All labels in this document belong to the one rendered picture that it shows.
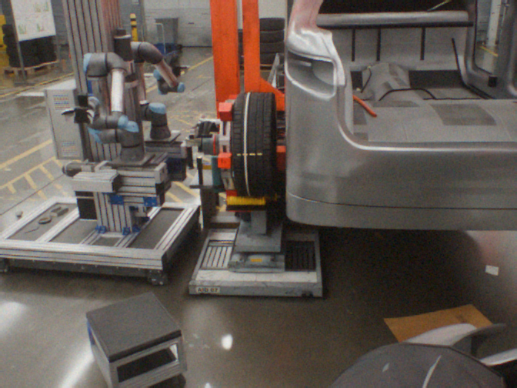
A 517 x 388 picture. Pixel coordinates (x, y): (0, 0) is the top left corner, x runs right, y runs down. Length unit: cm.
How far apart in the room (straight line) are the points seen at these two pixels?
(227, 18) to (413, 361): 322
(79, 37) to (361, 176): 200
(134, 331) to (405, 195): 136
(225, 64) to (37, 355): 212
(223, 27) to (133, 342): 211
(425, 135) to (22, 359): 253
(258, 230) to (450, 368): 303
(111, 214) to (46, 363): 114
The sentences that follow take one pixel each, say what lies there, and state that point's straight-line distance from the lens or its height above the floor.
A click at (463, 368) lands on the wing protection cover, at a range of 52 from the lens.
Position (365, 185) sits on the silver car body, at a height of 101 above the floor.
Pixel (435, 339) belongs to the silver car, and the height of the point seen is 146.
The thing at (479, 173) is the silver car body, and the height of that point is 108.
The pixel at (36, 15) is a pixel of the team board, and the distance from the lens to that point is 1249.
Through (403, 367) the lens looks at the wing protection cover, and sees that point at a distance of 46.
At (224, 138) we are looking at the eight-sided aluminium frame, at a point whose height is 97.
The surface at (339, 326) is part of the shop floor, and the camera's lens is 303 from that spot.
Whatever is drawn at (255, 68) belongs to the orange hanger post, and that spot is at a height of 99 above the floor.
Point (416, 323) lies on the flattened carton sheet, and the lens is 311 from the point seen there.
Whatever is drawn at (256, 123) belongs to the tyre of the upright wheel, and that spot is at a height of 105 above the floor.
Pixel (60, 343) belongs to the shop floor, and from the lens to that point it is 314.
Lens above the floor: 181
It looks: 22 degrees down
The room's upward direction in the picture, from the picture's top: 2 degrees counter-clockwise
